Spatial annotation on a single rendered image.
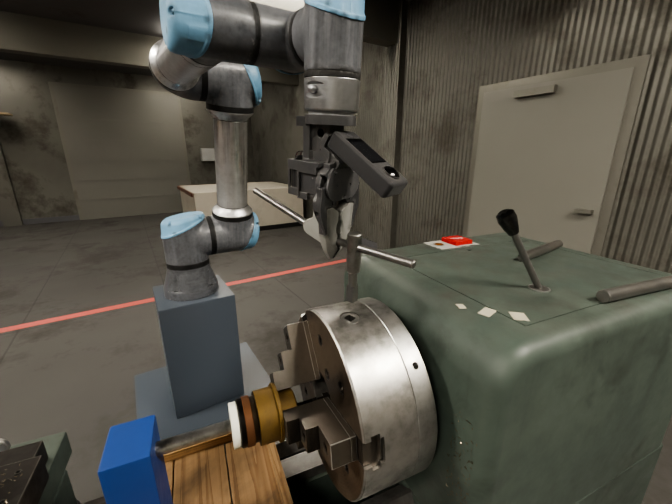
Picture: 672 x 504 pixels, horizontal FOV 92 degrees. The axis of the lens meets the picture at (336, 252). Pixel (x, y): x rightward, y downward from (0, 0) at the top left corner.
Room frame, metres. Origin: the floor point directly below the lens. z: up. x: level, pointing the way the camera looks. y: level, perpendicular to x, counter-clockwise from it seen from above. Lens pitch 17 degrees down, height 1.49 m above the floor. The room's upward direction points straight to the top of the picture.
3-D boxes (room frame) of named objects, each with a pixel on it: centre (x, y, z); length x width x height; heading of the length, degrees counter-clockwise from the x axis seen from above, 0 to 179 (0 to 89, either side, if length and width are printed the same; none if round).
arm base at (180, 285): (0.90, 0.43, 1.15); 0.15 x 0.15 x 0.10
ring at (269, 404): (0.44, 0.11, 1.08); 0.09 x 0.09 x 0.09; 24
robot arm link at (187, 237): (0.91, 0.43, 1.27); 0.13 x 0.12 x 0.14; 123
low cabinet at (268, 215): (7.12, 2.11, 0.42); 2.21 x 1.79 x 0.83; 123
